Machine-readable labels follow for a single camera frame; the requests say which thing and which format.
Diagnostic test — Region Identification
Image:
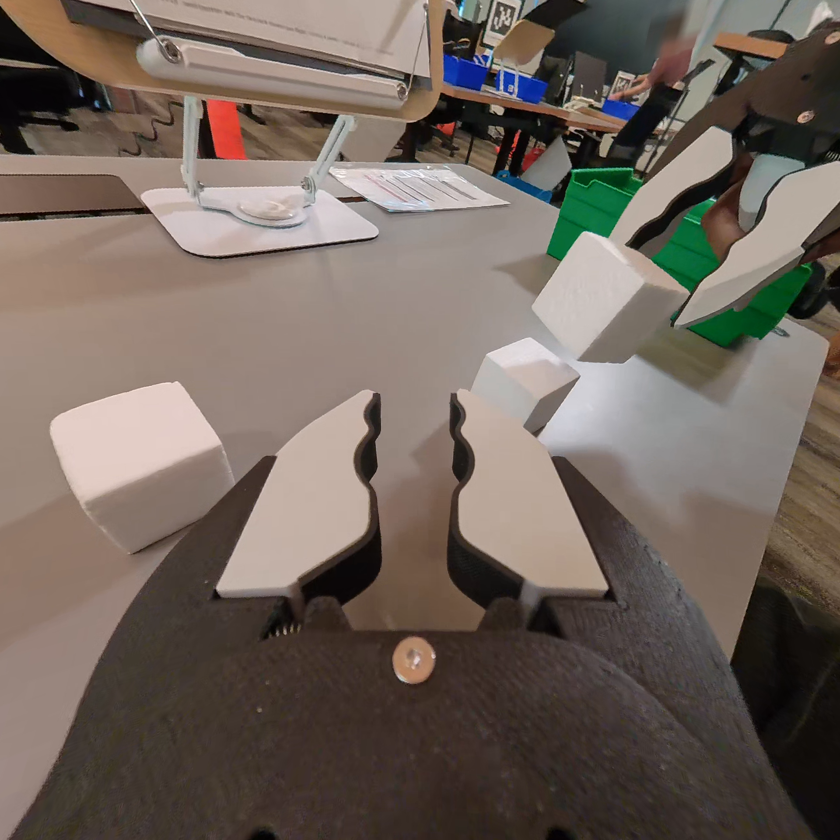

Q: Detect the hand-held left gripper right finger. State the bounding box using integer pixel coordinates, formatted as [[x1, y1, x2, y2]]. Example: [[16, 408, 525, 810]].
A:
[[446, 389, 610, 614]]

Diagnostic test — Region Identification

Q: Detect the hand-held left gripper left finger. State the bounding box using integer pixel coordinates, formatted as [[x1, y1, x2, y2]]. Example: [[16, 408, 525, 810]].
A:
[[215, 390, 383, 614]]

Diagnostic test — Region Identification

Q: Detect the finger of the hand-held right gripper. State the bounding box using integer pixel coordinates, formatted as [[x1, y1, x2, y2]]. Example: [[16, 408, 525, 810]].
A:
[[672, 154, 840, 330], [609, 125, 736, 257]]

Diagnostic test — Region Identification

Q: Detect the white foam cube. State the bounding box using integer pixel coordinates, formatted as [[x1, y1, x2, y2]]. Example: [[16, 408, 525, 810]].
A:
[[471, 338, 581, 435], [532, 231, 691, 365], [49, 382, 236, 555]]

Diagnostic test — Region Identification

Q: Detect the wooden desk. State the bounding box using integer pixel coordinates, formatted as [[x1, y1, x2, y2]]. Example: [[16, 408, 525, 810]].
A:
[[440, 82, 634, 172]]

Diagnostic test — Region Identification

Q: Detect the grey desk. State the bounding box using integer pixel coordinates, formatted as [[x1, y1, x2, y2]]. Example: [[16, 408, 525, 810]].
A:
[[0, 154, 830, 840]]

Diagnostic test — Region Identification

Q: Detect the person's right hand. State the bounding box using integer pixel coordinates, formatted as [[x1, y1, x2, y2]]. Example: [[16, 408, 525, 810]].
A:
[[699, 187, 752, 263]]

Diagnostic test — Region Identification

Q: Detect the green plastic bin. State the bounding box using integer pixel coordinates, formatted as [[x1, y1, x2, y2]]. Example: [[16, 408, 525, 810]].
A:
[[546, 167, 816, 350]]

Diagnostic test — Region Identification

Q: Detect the white panel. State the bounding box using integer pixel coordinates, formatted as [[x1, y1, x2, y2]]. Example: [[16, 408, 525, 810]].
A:
[[525, 134, 573, 191]]

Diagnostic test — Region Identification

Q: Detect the small blue plastic bin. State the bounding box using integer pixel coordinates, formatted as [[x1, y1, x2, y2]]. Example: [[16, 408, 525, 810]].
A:
[[443, 54, 490, 89], [495, 69, 549, 102]]

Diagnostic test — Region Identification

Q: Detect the marker tag sign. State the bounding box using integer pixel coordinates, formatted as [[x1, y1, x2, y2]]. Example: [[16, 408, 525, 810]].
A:
[[486, 0, 524, 38]]

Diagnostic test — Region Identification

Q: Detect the laminated paper sheet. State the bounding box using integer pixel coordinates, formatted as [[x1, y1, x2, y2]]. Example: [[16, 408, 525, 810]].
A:
[[328, 165, 511, 214]]

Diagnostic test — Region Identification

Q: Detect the person's lap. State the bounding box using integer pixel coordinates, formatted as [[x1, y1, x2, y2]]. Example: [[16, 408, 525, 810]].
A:
[[731, 577, 840, 840]]

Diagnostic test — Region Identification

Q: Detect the orange traffic cone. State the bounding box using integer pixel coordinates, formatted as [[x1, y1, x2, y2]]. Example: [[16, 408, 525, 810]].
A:
[[209, 101, 250, 161]]

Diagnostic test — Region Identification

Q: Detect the dark desk cable cover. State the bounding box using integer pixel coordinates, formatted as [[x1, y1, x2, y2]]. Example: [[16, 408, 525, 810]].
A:
[[0, 174, 150, 216]]

